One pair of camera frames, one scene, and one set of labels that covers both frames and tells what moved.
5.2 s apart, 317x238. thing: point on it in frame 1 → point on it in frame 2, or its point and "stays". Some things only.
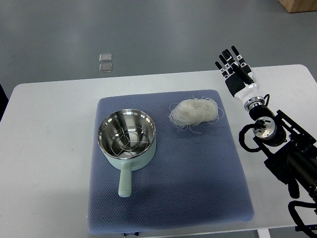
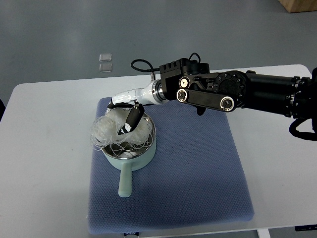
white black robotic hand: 240,79 → 153,93
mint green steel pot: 128,140 stays
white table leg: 263,233 stays
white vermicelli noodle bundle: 191,112 → 105,130
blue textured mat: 200,176 stays
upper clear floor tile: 105,57 stays
